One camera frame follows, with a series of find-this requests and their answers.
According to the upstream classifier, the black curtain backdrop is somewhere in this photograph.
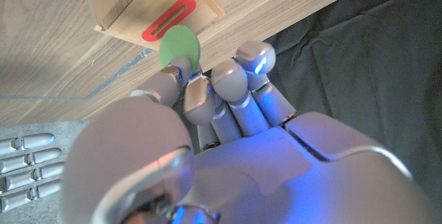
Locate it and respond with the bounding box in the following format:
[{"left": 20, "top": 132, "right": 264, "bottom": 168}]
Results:
[{"left": 203, "top": 0, "right": 442, "bottom": 200}]

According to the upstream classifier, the small wooden slot box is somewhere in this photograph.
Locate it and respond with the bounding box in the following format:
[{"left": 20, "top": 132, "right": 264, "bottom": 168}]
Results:
[{"left": 84, "top": 0, "right": 225, "bottom": 51}]

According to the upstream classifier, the grey tape outline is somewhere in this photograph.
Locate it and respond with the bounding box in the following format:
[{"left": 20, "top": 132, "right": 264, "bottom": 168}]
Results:
[{"left": 0, "top": 0, "right": 249, "bottom": 101}]

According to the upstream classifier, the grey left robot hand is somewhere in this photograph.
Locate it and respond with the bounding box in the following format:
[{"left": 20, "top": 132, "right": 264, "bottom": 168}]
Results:
[{"left": 60, "top": 40, "right": 439, "bottom": 224}]

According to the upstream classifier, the green round coin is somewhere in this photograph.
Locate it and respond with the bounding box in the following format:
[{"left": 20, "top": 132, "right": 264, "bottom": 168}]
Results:
[{"left": 160, "top": 24, "right": 202, "bottom": 75}]

